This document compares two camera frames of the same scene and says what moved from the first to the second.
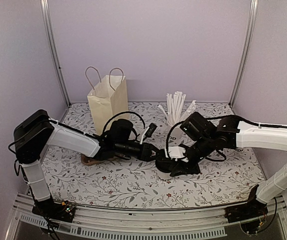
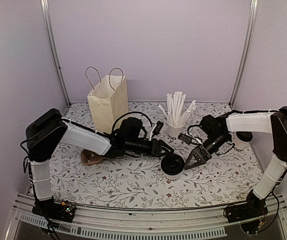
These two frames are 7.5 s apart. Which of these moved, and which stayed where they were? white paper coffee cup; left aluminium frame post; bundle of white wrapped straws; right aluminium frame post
Moved: white paper coffee cup
Stayed: bundle of white wrapped straws; left aluminium frame post; right aluminium frame post
